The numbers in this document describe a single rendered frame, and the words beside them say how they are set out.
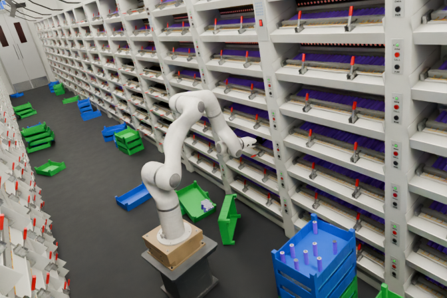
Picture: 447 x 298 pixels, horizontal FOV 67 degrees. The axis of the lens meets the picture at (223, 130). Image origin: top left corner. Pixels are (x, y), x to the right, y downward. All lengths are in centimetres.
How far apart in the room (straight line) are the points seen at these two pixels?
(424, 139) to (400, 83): 22
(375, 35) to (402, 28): 10
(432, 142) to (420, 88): 20
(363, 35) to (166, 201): 117
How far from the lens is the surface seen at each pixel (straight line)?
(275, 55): 177
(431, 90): 132
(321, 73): 160
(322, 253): 153
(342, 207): 193
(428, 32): 127
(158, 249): 188
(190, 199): 275
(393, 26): 132
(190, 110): 168
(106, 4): 428
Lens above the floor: 154
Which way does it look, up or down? 22 degrees down
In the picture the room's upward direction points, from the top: 11 degrees counter-clockwise
